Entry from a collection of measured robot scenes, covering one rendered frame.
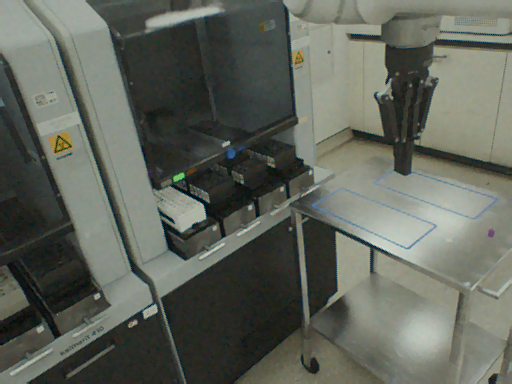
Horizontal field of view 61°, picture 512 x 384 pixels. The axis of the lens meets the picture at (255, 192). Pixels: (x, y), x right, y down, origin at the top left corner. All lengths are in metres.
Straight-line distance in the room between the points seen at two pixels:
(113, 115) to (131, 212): 0.29
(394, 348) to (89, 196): 1.13
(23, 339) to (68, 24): 0.77
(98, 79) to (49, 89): 0.12
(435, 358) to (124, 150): 1.21
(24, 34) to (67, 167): 0.32
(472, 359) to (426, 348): 0.14
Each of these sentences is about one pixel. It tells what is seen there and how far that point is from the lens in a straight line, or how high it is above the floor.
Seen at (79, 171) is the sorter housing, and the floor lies 1.11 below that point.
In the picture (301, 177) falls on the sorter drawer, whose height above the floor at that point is 0.79.
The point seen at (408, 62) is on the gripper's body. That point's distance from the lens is 0.76.
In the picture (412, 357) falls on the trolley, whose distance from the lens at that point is 1.68.
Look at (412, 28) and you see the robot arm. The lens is 0.74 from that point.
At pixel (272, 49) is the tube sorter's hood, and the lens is 1.51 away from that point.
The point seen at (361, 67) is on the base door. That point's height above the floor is 0.62.
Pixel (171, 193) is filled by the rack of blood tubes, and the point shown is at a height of 0.87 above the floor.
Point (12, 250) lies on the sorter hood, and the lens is 1.22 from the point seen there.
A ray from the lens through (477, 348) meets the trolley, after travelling 1.76.
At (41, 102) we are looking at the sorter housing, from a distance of 1.16.
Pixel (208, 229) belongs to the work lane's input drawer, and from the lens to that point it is 1.39.
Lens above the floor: 1.56
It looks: 30 degrees down
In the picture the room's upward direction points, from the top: 8 degrees counter-clockwise
